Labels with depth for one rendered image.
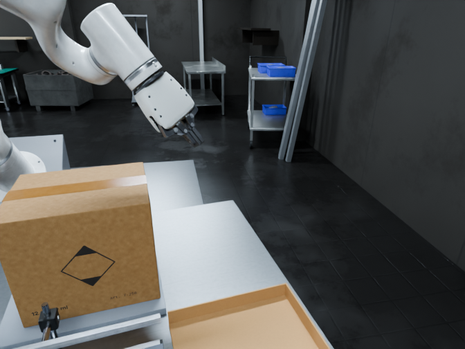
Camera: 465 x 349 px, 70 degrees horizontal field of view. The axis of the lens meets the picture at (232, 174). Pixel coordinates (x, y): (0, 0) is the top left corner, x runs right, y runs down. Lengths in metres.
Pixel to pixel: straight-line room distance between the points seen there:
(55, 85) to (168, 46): 2.32
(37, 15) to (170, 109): 0.28
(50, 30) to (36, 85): 6.23
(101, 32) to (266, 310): 0.71
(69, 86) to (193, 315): 6.05
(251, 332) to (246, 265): 0.23
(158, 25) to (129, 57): 6.69
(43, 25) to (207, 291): 0.68
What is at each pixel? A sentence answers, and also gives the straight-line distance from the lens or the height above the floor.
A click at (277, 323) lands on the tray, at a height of 0.83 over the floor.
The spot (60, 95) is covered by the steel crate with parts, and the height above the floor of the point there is 0.29.
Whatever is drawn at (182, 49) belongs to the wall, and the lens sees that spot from 7.44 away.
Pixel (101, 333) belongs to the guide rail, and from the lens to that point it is 0.70.
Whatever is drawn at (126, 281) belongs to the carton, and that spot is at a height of 0.92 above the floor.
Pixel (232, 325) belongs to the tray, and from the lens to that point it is 0.84.
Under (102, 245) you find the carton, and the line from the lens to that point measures 0.78.
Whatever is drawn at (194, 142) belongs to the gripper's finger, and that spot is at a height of 1.22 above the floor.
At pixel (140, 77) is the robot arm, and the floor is 1.37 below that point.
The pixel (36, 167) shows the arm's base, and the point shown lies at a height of 1.01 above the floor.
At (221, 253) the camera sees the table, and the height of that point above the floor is 0.83.
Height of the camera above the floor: 1.47
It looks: 24 degrees down
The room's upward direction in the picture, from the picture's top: straight up
